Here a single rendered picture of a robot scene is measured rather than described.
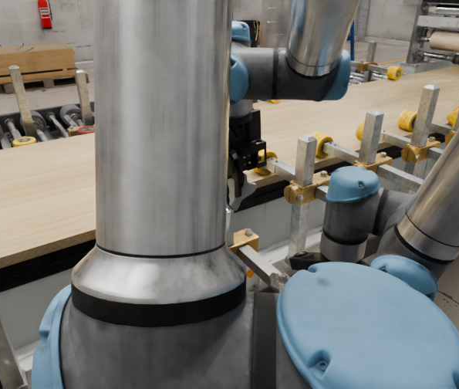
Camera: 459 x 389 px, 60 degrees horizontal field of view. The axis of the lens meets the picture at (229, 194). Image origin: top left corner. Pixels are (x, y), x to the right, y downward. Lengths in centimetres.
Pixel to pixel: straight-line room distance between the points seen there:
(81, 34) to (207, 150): 791
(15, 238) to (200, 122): 89
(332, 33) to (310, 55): 5
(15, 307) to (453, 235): 96
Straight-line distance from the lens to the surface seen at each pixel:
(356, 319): 26
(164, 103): 22
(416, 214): 49
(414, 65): 357
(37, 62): 672
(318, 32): 50
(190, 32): 23
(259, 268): 93
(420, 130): 140
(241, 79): 57
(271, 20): 490
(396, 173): 122
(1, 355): 92
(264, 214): 133
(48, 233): 106
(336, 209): 64
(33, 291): 111
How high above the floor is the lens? 144
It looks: 28 degrees down
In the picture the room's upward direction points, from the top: straight up
